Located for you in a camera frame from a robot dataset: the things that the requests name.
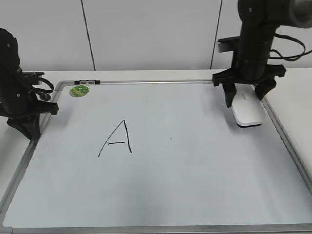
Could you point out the black and silver frame clip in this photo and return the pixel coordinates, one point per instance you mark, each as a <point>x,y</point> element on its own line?
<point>87,82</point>

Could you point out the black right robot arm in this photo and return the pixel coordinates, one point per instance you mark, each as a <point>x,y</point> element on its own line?
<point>251,49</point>

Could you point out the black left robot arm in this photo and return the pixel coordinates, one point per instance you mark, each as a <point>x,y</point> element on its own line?
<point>24,96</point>

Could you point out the white rectangular board eraser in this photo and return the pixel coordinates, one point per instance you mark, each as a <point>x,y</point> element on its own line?
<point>246,107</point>

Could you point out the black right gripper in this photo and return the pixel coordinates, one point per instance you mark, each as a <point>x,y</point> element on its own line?
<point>262,75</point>

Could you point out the white board with grey frame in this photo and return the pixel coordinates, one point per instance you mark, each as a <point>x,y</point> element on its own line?
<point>148,157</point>

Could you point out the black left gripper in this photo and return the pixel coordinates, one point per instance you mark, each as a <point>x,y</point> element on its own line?
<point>25,116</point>

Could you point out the round green magnet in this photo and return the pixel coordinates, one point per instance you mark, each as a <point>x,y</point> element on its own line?
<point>79,91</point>

